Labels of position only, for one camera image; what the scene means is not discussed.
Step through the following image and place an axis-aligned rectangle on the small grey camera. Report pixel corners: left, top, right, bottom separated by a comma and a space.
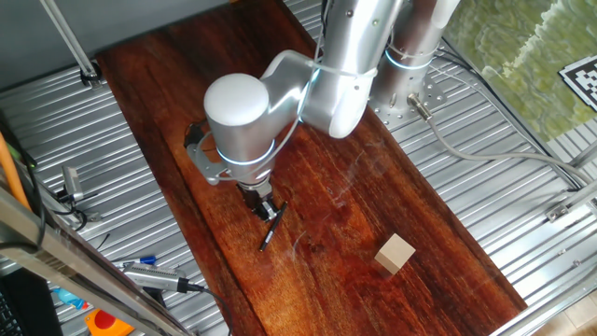
61, 165, 86, 203

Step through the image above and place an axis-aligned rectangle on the black box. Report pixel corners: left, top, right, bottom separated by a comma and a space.
0, 267, 64, 336

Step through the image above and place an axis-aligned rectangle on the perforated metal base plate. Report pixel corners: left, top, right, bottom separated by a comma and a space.
370, 72, 448, 133

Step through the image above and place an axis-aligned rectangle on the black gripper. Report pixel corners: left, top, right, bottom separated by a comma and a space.
236, 178, 281, 223

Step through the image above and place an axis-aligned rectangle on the white marker with blue cap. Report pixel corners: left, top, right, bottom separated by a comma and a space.
111, 255, 159, 270

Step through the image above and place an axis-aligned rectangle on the orange pole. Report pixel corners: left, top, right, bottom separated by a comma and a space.
0, 132, 33, 212

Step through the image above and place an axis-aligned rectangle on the black pen with gold tip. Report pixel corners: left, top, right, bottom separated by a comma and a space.
258, 201, 289, 253

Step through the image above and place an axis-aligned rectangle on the grey base cable with connector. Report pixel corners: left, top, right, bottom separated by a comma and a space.
406, 91, 596, 187

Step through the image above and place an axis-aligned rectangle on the metal pole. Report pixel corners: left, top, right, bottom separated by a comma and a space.
39, 0, 104, 91

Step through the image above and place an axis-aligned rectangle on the black camera cable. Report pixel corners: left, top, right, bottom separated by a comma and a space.
179, 278, 234, 336

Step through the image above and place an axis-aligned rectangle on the orange emergency stop button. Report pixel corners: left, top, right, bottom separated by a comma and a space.
83, 307, 136, 336

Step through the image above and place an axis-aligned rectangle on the green patterned mat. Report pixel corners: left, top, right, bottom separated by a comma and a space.
441, 0, 597, 144

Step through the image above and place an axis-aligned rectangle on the wood grain board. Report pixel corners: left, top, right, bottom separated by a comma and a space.
95, 0, 529, 336

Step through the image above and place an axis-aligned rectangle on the beige wooden block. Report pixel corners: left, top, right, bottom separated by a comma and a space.
373, 232, 417, 276

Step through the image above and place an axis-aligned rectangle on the grey camera bracket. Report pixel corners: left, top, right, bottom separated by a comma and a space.
185, 134, 234, 187

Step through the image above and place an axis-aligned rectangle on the metal frame beam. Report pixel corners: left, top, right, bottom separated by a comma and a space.
0, 184, 192, 336

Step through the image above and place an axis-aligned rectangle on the silver depth camera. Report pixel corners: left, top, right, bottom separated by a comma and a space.
121, 261, 190, 294

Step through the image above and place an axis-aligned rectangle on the metal corner bracket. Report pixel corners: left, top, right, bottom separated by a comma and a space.
544, 179, 597, 224

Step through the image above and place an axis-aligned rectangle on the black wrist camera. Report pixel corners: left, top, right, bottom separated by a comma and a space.
183, 119, 210, 149

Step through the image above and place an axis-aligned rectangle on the black white fiducial tag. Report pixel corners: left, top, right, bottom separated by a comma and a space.
557, 54, 597, 113

